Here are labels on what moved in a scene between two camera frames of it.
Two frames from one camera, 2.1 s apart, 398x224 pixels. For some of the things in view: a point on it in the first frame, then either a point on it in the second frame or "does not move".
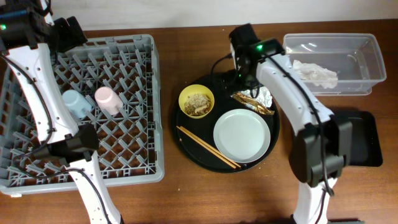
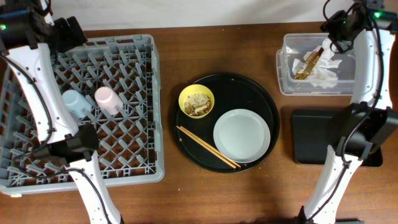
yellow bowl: [196, 101] does not move
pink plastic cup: [108, 100] does not move
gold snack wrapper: [242, 99] -> [309, 65]
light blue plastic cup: [78, 104] does not move
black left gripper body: [73, 32] does not move
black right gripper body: [241, 35] -> [337, 26]
